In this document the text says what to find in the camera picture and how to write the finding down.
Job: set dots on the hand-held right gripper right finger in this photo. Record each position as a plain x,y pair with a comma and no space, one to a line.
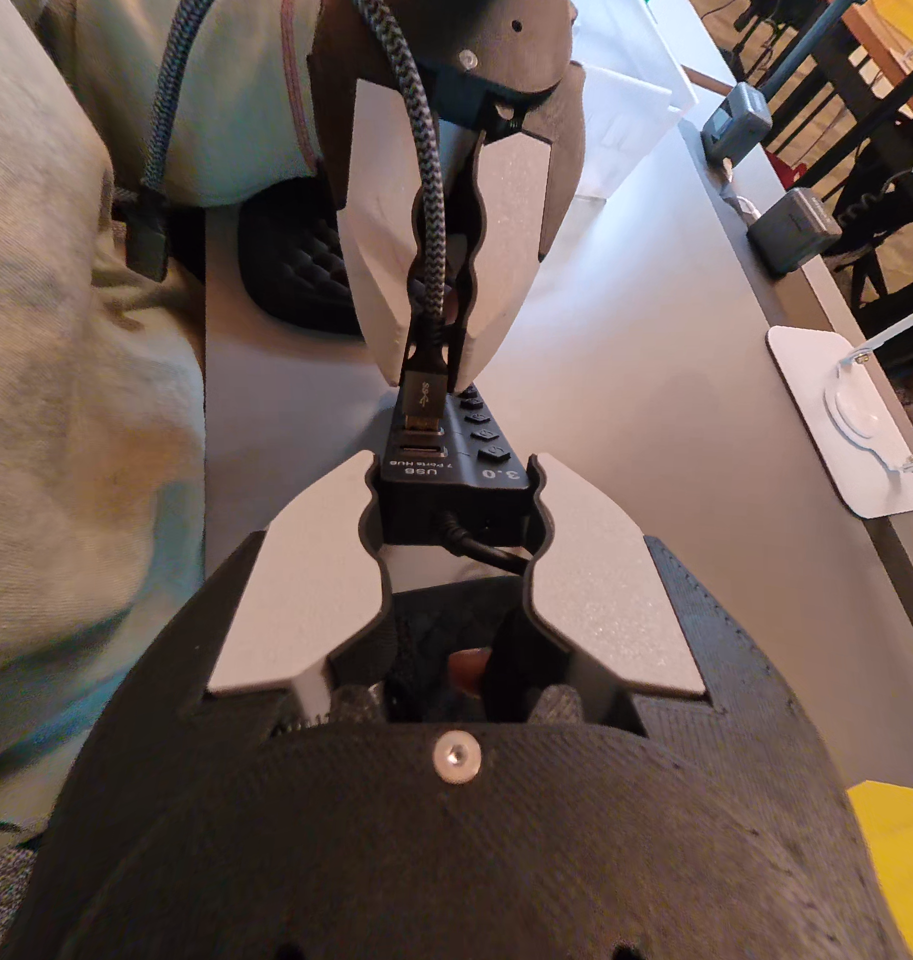
606,600

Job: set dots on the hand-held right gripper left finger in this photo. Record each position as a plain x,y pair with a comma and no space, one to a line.
299,600

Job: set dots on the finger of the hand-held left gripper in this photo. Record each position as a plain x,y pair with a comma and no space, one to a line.
513,225
378,225

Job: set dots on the black usb hub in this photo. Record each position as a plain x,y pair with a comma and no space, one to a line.
426,510

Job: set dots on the person's right hand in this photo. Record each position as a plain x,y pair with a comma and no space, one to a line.
468,669

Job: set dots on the black textured pad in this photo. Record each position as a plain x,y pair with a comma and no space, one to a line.
295,262

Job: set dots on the grey box device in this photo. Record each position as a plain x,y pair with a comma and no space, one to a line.
792,231
735,120

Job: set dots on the person's torso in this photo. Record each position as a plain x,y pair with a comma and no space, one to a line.
59,450

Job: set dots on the yellow sheet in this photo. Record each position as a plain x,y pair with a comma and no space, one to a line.
903,862

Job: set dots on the wooden table top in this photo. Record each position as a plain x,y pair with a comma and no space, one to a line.
906,67

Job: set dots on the black metal table frame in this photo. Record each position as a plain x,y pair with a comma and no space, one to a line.
869,150

